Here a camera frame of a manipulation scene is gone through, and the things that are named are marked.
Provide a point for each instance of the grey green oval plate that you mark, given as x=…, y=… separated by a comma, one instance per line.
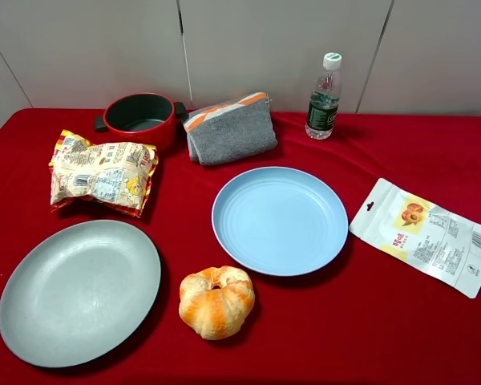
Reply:
x=79, y=293

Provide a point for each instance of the orange white bread bun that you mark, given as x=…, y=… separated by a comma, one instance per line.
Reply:
x=216, y=301

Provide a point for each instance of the light blue round plate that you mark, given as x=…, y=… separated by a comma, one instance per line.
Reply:
x=279, y=221

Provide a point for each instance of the red cooking pot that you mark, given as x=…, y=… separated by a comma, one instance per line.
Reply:
x=144, y=118

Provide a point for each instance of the yellow red snack bag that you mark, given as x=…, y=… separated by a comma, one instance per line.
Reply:
x=118, y=175

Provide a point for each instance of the grey folded towel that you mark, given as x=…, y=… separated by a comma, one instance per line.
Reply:
x=230, y=131

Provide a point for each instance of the red tablecloth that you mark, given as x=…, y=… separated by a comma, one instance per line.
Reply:
x=366, y=318

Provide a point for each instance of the white dried fruit pouch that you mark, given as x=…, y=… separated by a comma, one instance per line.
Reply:
x=422, y=234

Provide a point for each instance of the clear plastic water bottle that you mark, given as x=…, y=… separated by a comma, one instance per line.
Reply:
x=325, y=98

